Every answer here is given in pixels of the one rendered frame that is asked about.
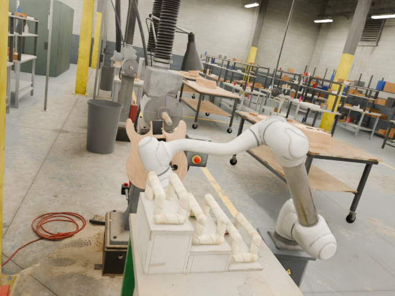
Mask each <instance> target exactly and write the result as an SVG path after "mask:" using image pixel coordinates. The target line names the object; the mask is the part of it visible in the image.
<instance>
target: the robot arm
mask: <svg viewBox="0 0 395 296"><path fill-rule="evenodd" d="M261 145H265V146H269V147H270V150H271V151H272V153H273V155H274V156H275V158H276V160H277V162H278V163H279V164H280V165H281V166H282V167H283V171H284V175H285V178H286V181H287V185H288V187H289V191H290V195H291V197H292V198H291V199H290V200H288V201H287V202H285V203H284V205H283V207H282V208H281V211H280V213H279V216H278V219H277V223H276V228H275V231H273V230H268V231H267V233H268V235H270V237H271V239H272V240H273V242H274V244H275V246H276V248H277V249H279V250H281V249H285V250H296V251H302V252H307V253H308V254H309V255H310V256H312V257H314V258H317V259H320V260H323V259H324V260H325V259H328V258H330V257H332V256H333V255H334V253H335V252H336V248H337V244H336V240H335V237H334V236H333V235H332V234H331V231H330V230H329V228H328V226H327V224H326V222H325V220H324V218H323V217H322V216H321V215H319V214H318V213H317V210H316V205H315V202H314V198H313V194H312V190H311V187H310V183H309V178H308V176H307V171H306V167H305V165H304V158H305V156H306V154H307V152H308V151H309V141H308V139H307V137H306V135H305V134H304V133H303V132H302V131H301V130H299V129H298V128H296V127H294V126H292V125H290V124H288V123H287V121H286V119H285V118H283V117H282V116H272V117H268V118H266V119H264V120H262V121H260V122H258V123H256V124H254V125H253V126H252V127H250V128H248V129H247V130H245V131H244V132H243V133H242V134H241V135H240V136H238V137H237V138H235V139H234V140H232V141H231V142H228V143H213V142H205V141H200V140H192V139H178V140H174V141H171V142H163V141H160V142H159V141H158V140H157V139H156V138H154V137H149V136H148V137H145V138H143V139H142V140H141V141H140V142H139V144H138V153H139V157H140V160H141V162H142V164H143V166H144V168H145V169H146V171H147V172H148V173H149V172H151V171H154V172H155V173H156V175H157V177H158V179H159V181H160V184H161V186H162V188H163V189H167V187H168V181H169V176H170V174H171V173H173V165H172V159H173V156H174V155H175V154H176V153H178V152H181V151H184V150H186V151H191V152H198V153H204V154H211V155H215V156H231V155H234V154H238V153H241V152H244V151H247V150H250V149H253V148H256V147H258V146H261Z"/></svg>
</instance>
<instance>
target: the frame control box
mask: <svg viewBox="0 0 395 296"><path fill-rule="evenodd" d="M185 139H196V140H200V141H205V140H208V141H209V142H211V140H210V139H209V138H208V137H207V136H198V135H193V134H186V138H185ZM183 152H184V154H185V156H186V158H187V161H188V169H187V171H188V170H189V167H190V166H195V167H206V163H207V158H208V154H204V153H198V152H191V151H186V150H184V151H183ZM197 157H198V158H200V162H199V163H195V161H194V159H195V158H197Z"/></svg>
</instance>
